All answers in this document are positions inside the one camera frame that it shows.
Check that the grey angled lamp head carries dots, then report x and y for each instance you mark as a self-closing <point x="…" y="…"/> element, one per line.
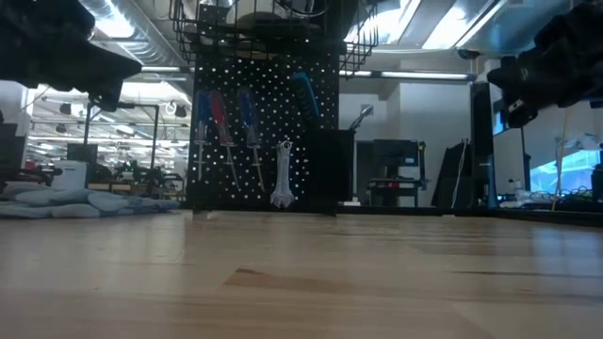
<point x="362" y="115"/>

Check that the silver peg hook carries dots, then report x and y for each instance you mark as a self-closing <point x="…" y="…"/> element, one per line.
<point x="256" y="147"/>
<point x="228" y="145"/>
<point x="200" y="141"/>

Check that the black peg board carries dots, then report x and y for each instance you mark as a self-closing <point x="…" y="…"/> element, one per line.
<point x="301" y="117"/>

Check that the leaning black panel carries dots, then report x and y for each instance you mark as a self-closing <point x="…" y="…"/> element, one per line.
<point x="447" y="179"/>

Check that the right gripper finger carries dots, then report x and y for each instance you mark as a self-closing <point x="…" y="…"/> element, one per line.
<point x="516" y="89"/>

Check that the white appliance box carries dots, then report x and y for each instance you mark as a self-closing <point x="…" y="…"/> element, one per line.
<point x="70" y="174"/>

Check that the black monitor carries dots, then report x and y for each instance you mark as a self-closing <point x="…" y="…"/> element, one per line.
<point x="9" y="146"/>

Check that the black desk with monitor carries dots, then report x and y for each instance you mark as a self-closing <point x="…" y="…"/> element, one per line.
<point x="393" y="153"/>

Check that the blue lit screen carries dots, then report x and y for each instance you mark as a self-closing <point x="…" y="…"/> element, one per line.
<point x="570" y="172"/>

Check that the grey blue wrench pouch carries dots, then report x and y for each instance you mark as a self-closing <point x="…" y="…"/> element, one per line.
<point x="70" y="202"/>

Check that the black pillar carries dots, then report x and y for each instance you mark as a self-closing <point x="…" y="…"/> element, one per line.
<point x="481" y="141"/>

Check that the black and blue screwdriver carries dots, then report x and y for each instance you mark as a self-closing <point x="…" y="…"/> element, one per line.
<point x="305" y="94"/>

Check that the black frame stand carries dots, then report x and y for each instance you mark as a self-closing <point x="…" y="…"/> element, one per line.
<point x="123" y="104"/>

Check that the white board panel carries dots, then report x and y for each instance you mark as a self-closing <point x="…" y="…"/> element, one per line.
<point x="509" y="165"/>

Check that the long ceiling light strip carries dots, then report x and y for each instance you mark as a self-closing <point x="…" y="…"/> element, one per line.
<point x="160" y="69"/>
<point x="424" y="75"/>

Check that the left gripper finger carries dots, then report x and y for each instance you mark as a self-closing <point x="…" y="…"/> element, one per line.
<point x="103" y="70"/>

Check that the black bin box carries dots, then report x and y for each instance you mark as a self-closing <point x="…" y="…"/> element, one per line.
<point x="330" y="169"/>

